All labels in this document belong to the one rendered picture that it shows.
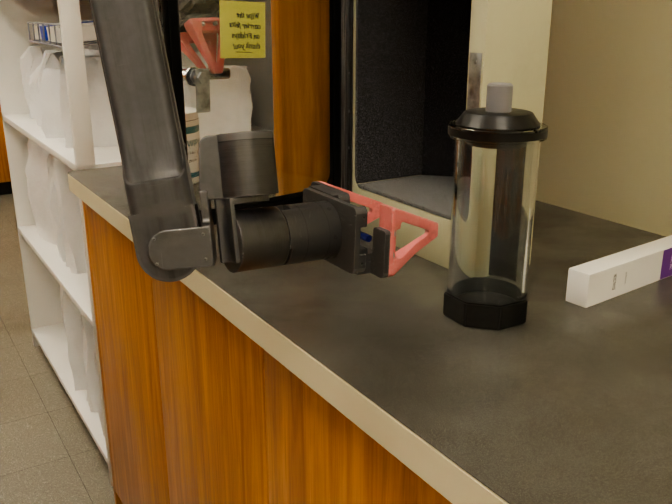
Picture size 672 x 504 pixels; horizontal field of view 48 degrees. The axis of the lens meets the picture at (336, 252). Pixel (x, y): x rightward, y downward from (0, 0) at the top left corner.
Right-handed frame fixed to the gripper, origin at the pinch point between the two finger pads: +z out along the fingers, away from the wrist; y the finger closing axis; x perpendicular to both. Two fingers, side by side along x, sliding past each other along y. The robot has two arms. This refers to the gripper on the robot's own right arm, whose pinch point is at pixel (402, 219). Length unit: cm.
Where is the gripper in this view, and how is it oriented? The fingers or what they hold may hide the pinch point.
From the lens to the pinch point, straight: 78.9
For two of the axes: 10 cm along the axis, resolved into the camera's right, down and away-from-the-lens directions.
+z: 8.6, -1.3, 5.0
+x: -0.3, 9.6, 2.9
